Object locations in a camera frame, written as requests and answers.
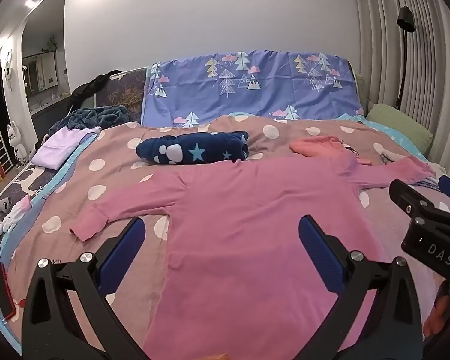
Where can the green pillow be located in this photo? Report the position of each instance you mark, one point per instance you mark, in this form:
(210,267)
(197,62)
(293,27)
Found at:
(401,125)

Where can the white bear figure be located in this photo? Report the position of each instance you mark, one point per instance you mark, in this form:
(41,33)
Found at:
(15,140)

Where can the arched wall mirror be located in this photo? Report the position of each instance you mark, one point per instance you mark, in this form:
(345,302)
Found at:
(43,56)

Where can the grey pleated curtain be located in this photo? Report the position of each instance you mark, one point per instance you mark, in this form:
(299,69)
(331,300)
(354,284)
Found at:
(405,63)

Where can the brown polka-dot blanket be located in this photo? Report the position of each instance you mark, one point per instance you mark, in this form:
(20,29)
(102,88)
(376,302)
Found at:
(82,180)

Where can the black garment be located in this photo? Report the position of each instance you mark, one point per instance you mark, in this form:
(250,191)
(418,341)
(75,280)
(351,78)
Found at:
(93,84)

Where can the pink long-sleeved garment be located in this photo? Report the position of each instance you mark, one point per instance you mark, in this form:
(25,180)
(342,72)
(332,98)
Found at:
(247,213)

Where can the white wall clock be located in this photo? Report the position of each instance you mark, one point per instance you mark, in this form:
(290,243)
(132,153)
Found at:
(8,69)

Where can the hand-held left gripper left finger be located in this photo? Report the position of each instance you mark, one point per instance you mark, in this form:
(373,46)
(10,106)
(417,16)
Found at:
(123,249)

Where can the folded navy star-print garment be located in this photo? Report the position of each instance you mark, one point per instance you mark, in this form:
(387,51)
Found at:
(195,150)

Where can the light blue deer-print sheet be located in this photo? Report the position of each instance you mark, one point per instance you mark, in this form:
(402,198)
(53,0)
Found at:
(18,202)

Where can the brown branch-print cover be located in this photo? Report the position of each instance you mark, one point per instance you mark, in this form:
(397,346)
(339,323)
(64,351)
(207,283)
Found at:
(127,93)

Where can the folded coral garment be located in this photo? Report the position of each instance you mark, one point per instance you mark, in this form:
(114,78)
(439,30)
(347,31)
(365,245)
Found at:
(315,145)

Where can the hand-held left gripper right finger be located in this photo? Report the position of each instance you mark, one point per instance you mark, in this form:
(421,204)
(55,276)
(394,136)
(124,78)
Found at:
(320,249)

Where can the black floor lamp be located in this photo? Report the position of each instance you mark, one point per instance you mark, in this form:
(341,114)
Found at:
(405,45)

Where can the person's right hand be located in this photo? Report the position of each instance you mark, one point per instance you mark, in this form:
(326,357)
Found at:
(437,307)

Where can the folded lavender cloth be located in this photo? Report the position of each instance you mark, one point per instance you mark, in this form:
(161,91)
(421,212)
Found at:
(62,146)

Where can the red phone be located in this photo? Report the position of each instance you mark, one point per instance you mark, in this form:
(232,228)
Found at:
(3,290)

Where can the dark teal fleece blanket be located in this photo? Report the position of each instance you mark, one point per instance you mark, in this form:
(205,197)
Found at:
(90,118)

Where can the white plush toy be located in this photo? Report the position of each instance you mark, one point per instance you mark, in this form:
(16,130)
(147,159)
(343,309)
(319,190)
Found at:
(13,215)

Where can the purple tree-print sheet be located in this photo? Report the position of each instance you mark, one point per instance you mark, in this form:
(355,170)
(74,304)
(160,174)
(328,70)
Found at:
(255,90)

